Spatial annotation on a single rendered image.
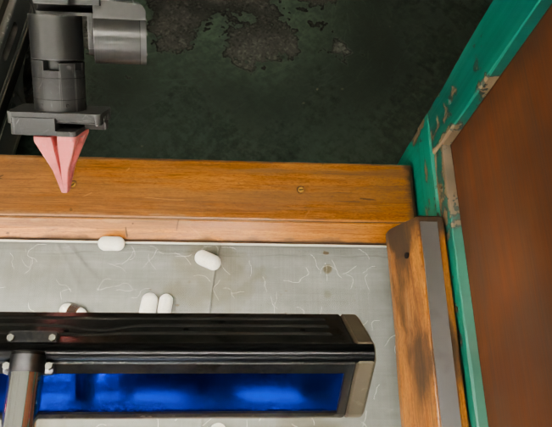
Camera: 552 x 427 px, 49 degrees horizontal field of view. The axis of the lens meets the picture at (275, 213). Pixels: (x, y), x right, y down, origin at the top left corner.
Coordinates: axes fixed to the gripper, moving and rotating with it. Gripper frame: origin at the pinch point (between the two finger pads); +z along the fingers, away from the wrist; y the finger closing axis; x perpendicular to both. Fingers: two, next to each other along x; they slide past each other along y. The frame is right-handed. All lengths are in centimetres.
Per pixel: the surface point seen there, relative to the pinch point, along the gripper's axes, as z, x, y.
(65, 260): 12.1, 5.3, -2.1
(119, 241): 9.2, 5.2, 5.1
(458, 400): 19, -16, 45
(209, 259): 10.8, 3.7, 17.1
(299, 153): 17, 98, 39
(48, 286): 14.8, 2.9, -3.8
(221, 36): -14, 124, 15
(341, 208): 4.7, 8.5, 35.2
